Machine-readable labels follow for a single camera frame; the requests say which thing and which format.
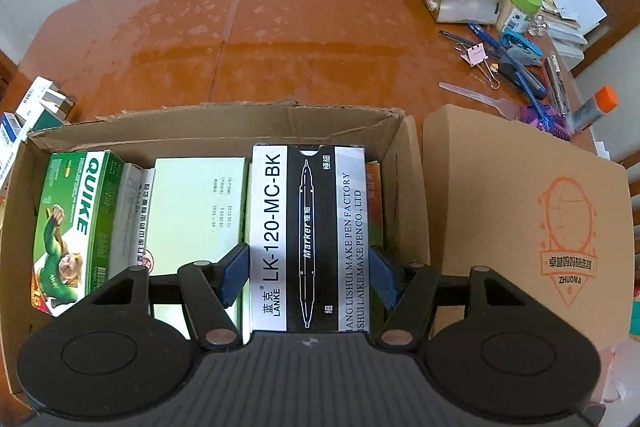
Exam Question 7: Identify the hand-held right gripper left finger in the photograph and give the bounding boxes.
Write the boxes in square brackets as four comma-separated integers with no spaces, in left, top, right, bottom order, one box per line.
[95,242,252,351]

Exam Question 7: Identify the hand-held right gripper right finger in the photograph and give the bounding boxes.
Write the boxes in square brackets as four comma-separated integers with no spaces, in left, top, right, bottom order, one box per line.
[369,246,524,351]

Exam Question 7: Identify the pale green medicine box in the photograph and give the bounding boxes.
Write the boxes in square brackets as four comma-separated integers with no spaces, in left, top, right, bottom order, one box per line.
[147,157,251,343]

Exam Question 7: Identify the black white marker box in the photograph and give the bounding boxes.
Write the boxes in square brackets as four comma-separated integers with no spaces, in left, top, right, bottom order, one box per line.
[248,143,372,335]

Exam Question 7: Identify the brown cardboard box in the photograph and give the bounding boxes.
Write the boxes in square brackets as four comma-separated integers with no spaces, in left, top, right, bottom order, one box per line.
[421,103,636,348]

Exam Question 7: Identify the blue white capsule box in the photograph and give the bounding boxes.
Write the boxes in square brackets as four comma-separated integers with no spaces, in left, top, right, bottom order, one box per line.
[0,111,28,182]

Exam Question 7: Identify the white barcode medicine box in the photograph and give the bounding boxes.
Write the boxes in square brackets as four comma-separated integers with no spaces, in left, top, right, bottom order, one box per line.
[110,163,156,278]

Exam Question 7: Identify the green cartoon hero medicine box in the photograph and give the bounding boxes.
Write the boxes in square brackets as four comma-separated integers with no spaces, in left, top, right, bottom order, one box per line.
[32,150,125,318]

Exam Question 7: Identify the clear plastic fork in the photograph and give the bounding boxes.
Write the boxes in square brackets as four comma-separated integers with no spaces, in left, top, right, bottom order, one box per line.
[439,82,522,118]

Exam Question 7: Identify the gold binder clip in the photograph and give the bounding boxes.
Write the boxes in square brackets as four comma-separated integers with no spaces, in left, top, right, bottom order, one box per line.
[480,57,504,91]

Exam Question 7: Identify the pink binder clip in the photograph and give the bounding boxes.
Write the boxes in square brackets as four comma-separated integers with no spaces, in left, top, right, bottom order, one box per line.
[455,44,489,68]

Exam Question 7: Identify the black tweezers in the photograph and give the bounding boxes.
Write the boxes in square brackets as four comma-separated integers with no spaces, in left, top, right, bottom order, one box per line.
[439,29,481,48]

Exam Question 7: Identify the blue pen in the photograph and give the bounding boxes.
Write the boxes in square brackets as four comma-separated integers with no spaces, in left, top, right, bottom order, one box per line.
[467,23,507,58]

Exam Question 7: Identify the silver pen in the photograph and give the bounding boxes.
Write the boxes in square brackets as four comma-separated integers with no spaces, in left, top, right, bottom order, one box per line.
[542,54,574,118]

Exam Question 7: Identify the orange cap glue stick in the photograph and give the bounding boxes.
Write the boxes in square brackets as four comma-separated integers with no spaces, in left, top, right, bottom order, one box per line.
[572,86,622,134]

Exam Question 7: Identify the blue plastic tool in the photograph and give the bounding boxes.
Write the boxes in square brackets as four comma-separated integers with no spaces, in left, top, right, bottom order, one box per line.
[501,32,544,58]

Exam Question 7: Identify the green lid jar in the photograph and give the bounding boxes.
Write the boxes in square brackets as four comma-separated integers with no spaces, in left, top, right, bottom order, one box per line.
[497,0,544,34]

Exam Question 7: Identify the stack of papers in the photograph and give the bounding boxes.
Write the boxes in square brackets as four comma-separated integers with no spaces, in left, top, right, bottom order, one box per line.
[535,0,609,60]

